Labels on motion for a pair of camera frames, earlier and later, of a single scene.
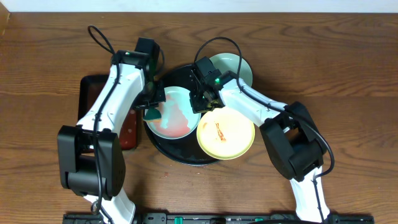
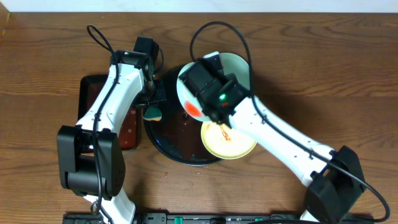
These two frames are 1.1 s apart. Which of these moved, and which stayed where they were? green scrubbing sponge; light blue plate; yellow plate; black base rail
Moved: light blue plate
Stayed: green scrubbing sponge; black base rail; yellow plate
